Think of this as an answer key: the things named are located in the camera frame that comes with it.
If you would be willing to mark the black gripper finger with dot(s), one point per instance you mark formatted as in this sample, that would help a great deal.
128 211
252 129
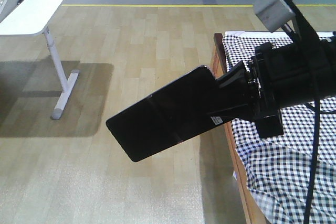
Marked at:
233 82
228 111

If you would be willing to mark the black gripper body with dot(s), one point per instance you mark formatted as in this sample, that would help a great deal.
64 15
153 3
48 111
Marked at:
284 81

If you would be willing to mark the black smartphone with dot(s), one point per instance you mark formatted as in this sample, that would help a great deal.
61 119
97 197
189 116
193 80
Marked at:
167 117

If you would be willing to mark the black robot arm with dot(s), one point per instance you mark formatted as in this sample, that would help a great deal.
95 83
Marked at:
320 57

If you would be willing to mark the checkered bed sheet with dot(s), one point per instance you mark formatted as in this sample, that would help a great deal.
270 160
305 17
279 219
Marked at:
278 168

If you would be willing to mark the white side table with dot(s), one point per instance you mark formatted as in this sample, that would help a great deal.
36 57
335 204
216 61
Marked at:
31 18

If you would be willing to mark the wooden bed frame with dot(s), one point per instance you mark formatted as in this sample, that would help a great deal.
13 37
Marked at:
251 211

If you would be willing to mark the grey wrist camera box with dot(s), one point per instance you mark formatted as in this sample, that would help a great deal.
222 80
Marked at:
273 13

